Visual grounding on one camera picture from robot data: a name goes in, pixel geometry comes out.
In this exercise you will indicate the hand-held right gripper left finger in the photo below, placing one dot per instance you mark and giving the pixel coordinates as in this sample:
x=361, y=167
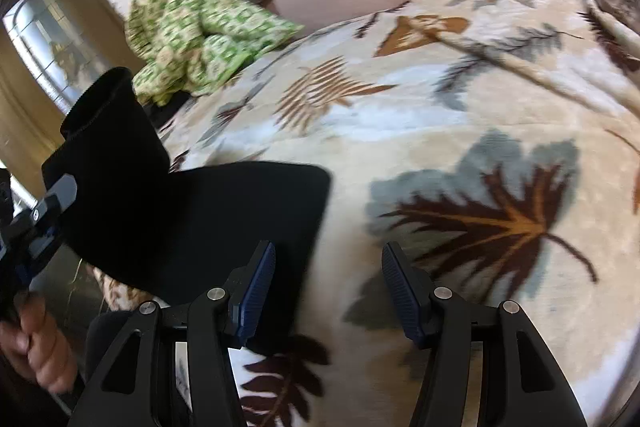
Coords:
x=252, y=292

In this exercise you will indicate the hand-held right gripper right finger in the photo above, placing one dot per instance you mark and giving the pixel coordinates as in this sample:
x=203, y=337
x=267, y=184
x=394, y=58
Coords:
x=400, y=292

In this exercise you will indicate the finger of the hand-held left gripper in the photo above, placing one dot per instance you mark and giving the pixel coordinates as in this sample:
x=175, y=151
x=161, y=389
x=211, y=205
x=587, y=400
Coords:
x=42, y=242
x=60, y=194

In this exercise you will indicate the black pants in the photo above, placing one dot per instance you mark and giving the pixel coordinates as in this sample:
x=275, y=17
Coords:
x=200, y=227

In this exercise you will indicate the person's left hand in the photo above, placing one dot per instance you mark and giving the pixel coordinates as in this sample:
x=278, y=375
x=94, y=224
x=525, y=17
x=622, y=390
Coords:
x=45, y=347

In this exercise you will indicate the wooden door with glass panel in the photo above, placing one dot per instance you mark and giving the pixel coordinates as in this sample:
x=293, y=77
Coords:
x=20, y=122

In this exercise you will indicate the leaf print fleece blanket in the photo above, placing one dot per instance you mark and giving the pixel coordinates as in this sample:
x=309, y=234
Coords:
x=450, y=107

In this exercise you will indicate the green patterned cloth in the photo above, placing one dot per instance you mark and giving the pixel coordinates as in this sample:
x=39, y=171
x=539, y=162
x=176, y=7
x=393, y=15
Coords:
x=200, y=37

